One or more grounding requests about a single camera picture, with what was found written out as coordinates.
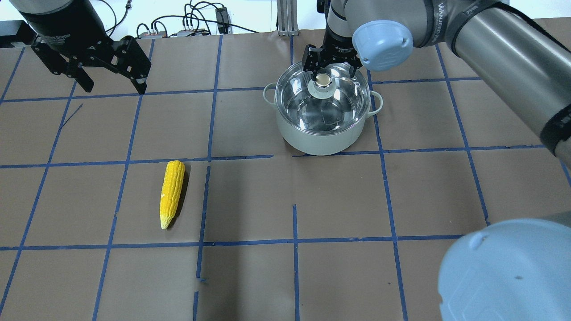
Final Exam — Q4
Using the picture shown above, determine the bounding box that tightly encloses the pale green cooking pot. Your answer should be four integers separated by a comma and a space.
262, 62, 384, 155

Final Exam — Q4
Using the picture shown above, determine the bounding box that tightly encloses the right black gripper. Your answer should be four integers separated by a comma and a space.
302, 27, 362, 78

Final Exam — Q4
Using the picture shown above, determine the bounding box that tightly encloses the small circuit board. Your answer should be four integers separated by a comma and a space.
175, 28, 211, 38
136, 24, 165, 39

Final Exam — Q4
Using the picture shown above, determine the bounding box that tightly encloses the glass pot lid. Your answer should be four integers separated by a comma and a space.
274, 62, 378, 136

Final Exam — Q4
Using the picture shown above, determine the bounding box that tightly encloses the yellow corn cob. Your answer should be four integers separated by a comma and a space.
159, 160, 186, 230

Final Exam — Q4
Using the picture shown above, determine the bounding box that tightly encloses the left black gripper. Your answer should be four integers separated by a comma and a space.
30, 18, 152, 94

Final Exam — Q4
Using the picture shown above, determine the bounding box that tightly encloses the aluminium frame post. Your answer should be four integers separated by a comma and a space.
277, 0, 299, 37

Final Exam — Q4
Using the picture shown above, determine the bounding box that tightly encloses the black power adapter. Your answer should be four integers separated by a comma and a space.
215, 6, 231, 34

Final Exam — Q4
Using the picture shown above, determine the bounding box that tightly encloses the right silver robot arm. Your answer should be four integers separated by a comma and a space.
302, 0, 571, 321

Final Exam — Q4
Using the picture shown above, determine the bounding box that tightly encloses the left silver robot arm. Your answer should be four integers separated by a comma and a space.
12, 0, 152, 94

